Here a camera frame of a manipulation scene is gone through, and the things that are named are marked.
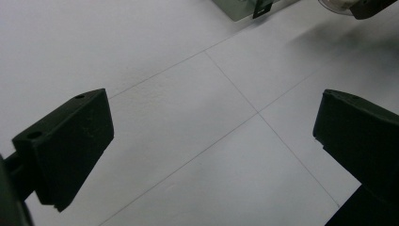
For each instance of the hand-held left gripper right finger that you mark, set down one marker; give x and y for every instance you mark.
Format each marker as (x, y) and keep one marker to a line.
(363, 141)

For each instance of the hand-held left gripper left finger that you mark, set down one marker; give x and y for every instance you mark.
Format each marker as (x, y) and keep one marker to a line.
(72, 147)

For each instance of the dark clear plastic compartment box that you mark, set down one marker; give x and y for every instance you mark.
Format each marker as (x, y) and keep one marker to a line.
(235, 9)

